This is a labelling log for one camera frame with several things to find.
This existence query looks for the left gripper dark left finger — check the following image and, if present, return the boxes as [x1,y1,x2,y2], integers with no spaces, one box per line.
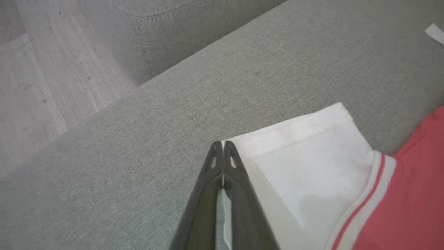
[169,140,224,250]

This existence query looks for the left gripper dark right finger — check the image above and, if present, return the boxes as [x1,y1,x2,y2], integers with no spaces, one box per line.
[222,140,281,250]

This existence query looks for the red shorts with white panel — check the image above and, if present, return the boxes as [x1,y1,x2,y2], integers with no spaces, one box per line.
[216,102,444,250]

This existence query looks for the red garment with white trim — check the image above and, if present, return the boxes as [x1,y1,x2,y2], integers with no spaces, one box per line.
[425,23,444,46]

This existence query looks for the grey sofa cushion with seam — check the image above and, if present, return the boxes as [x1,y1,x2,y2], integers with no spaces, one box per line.
[78,0,288,87]

